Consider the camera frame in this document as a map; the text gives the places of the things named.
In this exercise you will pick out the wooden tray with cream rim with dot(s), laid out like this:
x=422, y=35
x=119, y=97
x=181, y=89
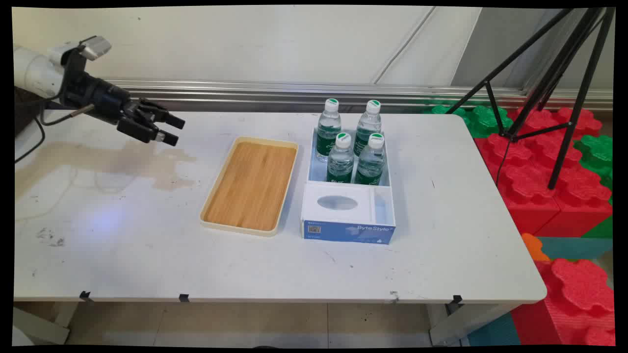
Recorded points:
x=252, y=186

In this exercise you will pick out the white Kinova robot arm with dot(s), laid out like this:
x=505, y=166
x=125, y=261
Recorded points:
x=34, y=68

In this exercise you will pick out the black tripod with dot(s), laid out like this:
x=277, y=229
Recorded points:
x=579, y=103

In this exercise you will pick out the orange foam block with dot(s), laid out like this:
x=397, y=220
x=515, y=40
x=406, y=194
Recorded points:
x=532, y=247

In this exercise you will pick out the white table leg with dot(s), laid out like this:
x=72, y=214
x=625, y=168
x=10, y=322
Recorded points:
x=461, y=323
x=41, y=326

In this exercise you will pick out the green foam block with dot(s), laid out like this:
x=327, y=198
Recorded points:
x=483, y=120
x=596, y=149

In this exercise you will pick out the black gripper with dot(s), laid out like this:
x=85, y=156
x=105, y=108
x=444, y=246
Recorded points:
x=98, y=98

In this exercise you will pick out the green label water bottle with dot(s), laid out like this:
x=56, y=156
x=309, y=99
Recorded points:
x=368, y=130
x=370, y=166
x=340, y=164
x=327, y=132

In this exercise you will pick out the large red foam block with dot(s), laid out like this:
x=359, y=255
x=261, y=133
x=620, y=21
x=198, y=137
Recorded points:
x=525, y=176

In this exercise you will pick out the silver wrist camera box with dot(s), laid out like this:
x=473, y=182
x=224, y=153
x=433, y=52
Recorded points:
x=95, y=47

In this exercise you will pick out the teal foam block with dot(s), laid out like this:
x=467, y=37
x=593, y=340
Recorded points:
x=579, y=247
x=493, y=333

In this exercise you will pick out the aluminium wall rail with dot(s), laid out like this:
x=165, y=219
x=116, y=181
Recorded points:
x=294, y=93

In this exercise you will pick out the blue and white cardboard box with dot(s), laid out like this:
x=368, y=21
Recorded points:
x=343, y=233

